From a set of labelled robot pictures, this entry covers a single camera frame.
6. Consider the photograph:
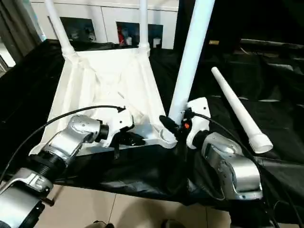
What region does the white plastic table top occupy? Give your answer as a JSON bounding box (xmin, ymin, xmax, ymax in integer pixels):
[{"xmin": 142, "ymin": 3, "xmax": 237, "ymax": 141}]
[{"xmin": 29, "ymin": 47, "xmax": 179, "ymax": 157}]

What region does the black table mat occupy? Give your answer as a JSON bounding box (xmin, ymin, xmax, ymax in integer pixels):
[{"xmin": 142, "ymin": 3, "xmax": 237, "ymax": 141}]
[{"xmin": 0, "ymin": 39, "xmax": 304, "ymax": 219}]

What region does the white plastic table leg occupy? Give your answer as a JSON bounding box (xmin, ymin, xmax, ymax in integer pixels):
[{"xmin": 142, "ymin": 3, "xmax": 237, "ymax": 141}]
[
  {"xmin": 159, "ymin": 0, "xmax": 215, "ymax": 143},
  {"xmin": 44, "ymin": 0, "xmax": 76, "ymax": 57},
  {"xmin": 210, "ymin": 66, "xmax": 274, "ymax": 154},
  {"xmin": 138, "ymin": 0, "xmax": 151, "ymax": 57}
]

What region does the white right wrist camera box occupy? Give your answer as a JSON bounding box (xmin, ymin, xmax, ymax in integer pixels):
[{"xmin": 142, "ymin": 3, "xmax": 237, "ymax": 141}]
[{"xmin": 183, "ymin": 97, "xmax": 211, "ymax": 149}]

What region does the black left robot foot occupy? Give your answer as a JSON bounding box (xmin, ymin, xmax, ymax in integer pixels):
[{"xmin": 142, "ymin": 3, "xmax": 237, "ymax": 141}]
[{"xmin": 93, "ymin": 221, "xmax": 114, "ymax": 228}]

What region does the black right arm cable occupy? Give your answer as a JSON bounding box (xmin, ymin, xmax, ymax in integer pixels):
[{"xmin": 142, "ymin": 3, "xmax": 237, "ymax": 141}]
[{"xmin": 190, "ymin": 112, "xmax": 285, "ymax": 228}]

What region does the black robot foot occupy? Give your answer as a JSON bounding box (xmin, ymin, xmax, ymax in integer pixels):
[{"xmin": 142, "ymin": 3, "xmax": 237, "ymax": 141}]
[
  {"xmin": 161, "ymin": 219, "xmax": 184, "ymax": 228},
  {"xmin": 93, "ymin": 221, "xmax": 114, "ymax": 228}
]

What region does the grey curtain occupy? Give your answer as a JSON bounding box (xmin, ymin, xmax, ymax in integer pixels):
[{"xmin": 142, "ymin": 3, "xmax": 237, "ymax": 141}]
[{"xmin": 0, "ymin": 0, "xmax": 46, "ymax": 65}]

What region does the black metal table frame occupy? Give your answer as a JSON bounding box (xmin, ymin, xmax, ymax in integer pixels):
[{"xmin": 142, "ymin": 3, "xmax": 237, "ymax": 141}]
[{"xmin": 43, "ymin": 197, "xmax": 56, "ymax": 208}]

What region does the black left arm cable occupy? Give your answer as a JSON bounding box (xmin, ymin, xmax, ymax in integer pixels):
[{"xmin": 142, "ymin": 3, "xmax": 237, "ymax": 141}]
[{"xmin": 0, "ymin": 105, "xmax": 126, "ymax": 183}]

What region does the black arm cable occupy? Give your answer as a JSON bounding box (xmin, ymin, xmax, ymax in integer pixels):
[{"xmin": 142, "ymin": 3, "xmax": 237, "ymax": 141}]
[
  {"xmin": 0, "ymin": 105, "xmax": 126, "ymax": 183},
  {"xmin": 190, "ymin": 112, "xmax": 285, "ymax": 228}
]

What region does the black right robot foot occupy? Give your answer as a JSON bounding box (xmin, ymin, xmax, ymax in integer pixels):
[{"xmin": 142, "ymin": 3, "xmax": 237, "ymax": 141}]
[{"xmin": 161, "ymin": 219, "xmax": 184, "ymax": 228}]

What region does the white glass door cabinet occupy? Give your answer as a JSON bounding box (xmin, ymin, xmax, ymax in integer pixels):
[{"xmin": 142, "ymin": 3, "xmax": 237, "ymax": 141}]
[{"xmin": 28, "ymin": 0, "xmax": 180, "ymax": 50}]

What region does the light blue background object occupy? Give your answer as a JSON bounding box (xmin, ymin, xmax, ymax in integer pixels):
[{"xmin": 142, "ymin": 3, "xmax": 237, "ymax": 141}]
[{"xmin": 29, "ymin": 9, "xmax": 48, "ymax": 42}]

